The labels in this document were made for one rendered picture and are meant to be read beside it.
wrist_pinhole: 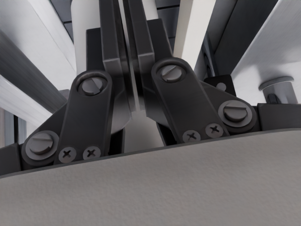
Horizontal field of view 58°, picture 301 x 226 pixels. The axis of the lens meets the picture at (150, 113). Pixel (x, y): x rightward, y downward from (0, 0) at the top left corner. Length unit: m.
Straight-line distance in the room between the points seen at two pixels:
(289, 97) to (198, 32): 0.25
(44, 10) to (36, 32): 0.11
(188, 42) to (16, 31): 0.18
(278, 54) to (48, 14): 0.23
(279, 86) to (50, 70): 0.30
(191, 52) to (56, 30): 0.09
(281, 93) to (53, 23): 0.29
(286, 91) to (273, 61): 0.07
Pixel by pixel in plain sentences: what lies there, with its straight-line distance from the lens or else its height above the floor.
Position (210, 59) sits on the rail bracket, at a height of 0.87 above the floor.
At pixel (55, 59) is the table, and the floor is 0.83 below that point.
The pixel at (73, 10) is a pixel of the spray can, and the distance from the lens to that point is 0.17.
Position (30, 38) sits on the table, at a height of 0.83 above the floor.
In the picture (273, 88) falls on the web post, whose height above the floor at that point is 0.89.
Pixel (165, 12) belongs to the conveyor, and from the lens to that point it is 0.20.
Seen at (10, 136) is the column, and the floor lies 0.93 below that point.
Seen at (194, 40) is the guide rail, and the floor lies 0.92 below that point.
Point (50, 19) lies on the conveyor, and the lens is 0.20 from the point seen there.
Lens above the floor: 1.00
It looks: 16 degrees down
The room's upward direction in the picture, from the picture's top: 170 degrees clockwise
